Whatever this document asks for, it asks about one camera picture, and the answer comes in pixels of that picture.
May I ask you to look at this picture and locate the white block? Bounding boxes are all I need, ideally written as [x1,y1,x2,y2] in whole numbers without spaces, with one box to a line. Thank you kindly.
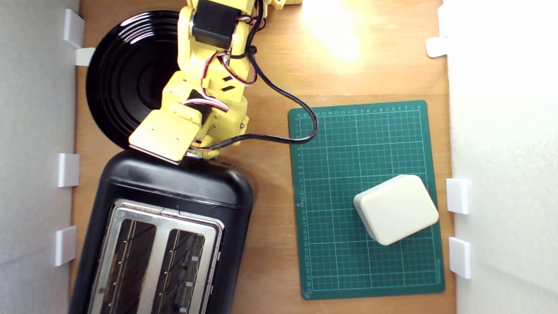
[353,174,440,246]

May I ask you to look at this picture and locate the green cutting mat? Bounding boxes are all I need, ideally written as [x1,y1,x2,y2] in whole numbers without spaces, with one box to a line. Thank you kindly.
[288,100,446,300]

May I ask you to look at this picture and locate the white wall clip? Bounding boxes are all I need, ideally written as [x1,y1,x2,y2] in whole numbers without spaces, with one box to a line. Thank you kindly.
[58,153,81,188]
[446,177,471,215]
[63,9,85,49]
[54,225,78,267]
[75,47,95,67]
[448,237,472,280]
[425,36,449,58]

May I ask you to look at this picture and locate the black two-slot toaster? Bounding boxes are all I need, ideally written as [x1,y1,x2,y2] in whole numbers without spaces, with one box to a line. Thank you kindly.
[68,148,255,314]

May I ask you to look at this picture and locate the black round plate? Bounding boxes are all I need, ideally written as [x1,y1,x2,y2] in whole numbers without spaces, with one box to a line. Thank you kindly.
[86,10,192,151]

